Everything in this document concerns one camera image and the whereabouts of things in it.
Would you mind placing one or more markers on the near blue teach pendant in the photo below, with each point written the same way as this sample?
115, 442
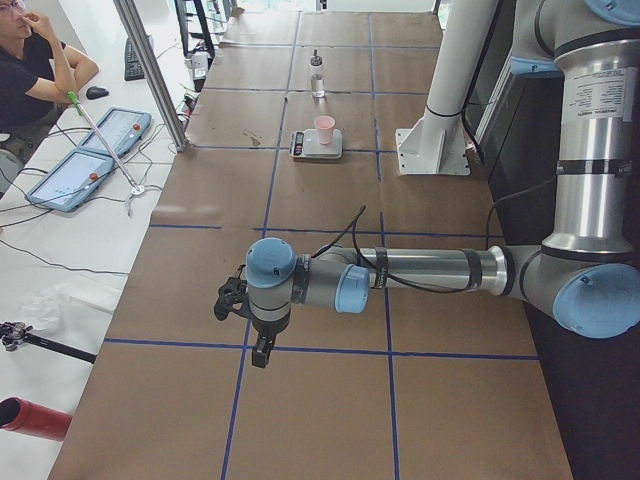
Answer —
71, 182

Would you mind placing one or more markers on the white digital kitchen scale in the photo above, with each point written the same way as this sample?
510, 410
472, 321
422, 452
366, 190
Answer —
306, 145

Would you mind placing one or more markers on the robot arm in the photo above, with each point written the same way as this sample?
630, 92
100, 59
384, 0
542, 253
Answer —
580, 275

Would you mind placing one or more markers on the blue teach pendant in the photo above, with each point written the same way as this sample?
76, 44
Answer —
71, 182
123, 128

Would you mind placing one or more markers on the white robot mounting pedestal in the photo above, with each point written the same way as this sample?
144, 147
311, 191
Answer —
435, 145

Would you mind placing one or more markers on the black tripod rod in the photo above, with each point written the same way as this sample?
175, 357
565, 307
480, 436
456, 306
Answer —
16, 334

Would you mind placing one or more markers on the red cylinder tube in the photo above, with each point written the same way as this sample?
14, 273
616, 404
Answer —
25, 417

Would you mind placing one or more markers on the glass sauce bottle metal spout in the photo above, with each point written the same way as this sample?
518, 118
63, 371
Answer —
316, 75

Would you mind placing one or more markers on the green-handled metal grabber stick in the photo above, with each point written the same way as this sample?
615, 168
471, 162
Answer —
136, 188

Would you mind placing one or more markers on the black keyboard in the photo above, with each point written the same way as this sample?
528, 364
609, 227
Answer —
133, 69

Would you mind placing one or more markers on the black computer mouse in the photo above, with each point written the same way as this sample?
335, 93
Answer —
96, 92

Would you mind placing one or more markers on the crumpled clear plastic bag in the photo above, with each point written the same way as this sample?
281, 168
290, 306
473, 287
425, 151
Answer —
43, 309

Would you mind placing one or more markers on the seated person in black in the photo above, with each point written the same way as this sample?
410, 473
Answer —
38, 71

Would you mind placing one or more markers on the pink paper cup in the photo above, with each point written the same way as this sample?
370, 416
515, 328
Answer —
324, 126

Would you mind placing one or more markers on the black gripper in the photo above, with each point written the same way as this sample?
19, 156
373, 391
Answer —
268, 327

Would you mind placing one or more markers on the far blue teach pendant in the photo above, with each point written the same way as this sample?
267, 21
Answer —
123, 128

